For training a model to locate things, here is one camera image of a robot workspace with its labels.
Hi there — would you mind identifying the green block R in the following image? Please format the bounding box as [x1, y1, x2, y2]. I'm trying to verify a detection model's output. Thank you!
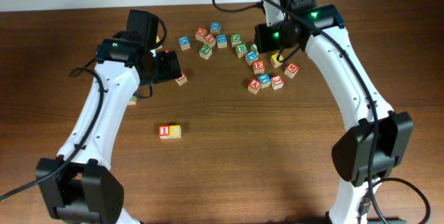
[235, 44, 248, 58]

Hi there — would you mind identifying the red block A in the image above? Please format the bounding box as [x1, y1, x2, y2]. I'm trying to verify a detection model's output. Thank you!
[248, 78, 262, 94]

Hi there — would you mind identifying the red block I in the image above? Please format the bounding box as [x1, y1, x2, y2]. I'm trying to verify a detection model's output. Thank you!
[158, 126, 171, 139]

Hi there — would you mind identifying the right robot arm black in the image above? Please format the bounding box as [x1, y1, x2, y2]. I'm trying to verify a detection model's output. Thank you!
[255, 3, 413, 223]

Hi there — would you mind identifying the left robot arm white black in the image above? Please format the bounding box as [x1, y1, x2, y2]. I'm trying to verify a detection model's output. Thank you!
[35, 31, 182, 223]

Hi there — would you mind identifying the red block K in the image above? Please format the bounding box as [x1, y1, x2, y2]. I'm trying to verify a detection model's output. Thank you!
[176, 71, 187, 86]

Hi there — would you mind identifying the blue block D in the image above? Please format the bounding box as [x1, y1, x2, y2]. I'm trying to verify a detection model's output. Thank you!
[178, 36, 191, 51]

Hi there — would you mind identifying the green block V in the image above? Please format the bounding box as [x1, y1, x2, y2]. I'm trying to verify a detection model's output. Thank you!
[250, 44, 259, 55]

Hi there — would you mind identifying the red block M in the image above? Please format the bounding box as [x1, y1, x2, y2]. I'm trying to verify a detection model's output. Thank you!
[284, 63, 299, 78]

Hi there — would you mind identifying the blue block P right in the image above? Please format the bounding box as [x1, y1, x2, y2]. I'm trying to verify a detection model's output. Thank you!
[245, 51, 259, 66]

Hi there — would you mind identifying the red block E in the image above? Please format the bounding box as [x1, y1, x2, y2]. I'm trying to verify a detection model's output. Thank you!
[253, 60, 265, 74]

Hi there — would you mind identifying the green block Z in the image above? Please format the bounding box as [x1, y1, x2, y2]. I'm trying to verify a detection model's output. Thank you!
[199, 45, 212, 60]

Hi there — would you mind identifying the green block B right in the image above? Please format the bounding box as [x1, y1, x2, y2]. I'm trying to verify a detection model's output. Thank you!
[128, 96, 137, 105]

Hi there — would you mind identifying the red block 3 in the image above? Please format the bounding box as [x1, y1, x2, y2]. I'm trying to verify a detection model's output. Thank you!
[271, 75, 284, 89]

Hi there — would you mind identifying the red block C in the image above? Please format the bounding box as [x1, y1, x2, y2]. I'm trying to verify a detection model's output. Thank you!
[195, 27, 207, 42]

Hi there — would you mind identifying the green block N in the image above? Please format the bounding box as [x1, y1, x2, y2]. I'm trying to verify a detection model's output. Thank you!
[231, 34, 242, 47]

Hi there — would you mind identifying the blue block bottom right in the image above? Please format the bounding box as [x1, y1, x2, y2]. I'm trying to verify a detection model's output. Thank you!
[258, 74, 271, 89]

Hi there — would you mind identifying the blue block H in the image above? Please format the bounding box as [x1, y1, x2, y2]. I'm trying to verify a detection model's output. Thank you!
[216, 35, 228, 49]

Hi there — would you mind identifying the blue block X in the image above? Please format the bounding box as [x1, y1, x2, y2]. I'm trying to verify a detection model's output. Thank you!
[210, 21, 221, 35]

